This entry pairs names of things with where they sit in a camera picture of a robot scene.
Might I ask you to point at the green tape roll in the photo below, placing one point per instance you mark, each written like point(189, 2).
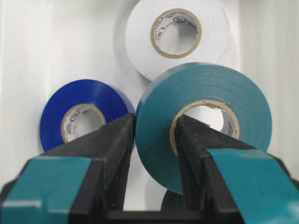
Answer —
point(185, 84)

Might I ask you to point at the black tape roll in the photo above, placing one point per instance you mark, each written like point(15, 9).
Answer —
point(172, 201)

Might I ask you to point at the white tape roll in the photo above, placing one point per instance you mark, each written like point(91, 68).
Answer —
point(152, 36)

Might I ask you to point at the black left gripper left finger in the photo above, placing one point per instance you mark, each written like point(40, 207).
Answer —
point(67, 184)

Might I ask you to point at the white plastic tray case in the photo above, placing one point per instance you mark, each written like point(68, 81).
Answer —
point(45, 44)

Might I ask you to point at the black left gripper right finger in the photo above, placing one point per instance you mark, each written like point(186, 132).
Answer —
point(231, 182)

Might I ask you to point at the blue tape roll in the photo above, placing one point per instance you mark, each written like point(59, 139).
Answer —
point(60, 117)

